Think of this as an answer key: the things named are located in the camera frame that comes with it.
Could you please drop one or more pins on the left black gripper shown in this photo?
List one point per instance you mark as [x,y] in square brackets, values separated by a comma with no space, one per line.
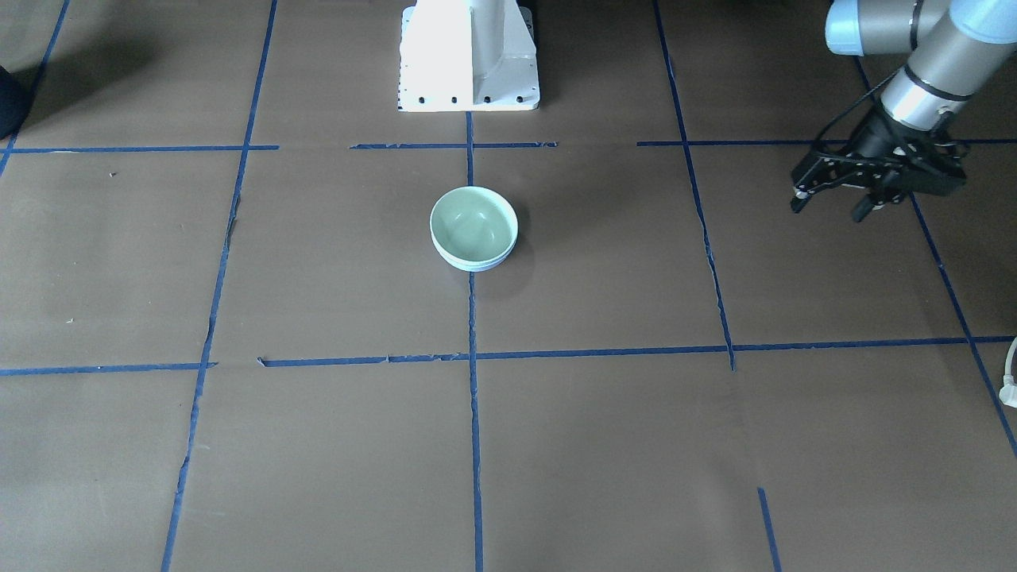
[875,137]

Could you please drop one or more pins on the green bowl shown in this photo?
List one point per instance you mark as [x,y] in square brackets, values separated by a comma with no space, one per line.
[473,222]

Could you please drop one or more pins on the blue bowl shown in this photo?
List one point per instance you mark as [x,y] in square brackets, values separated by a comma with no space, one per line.
[466,265]

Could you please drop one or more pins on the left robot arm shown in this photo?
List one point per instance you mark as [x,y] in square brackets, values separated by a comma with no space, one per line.
[951,48]

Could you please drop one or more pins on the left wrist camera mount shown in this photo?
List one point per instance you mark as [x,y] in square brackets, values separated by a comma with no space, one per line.
[933,166]

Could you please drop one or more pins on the white camera mast base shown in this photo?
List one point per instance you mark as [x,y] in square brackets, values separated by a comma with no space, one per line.
[468,56]

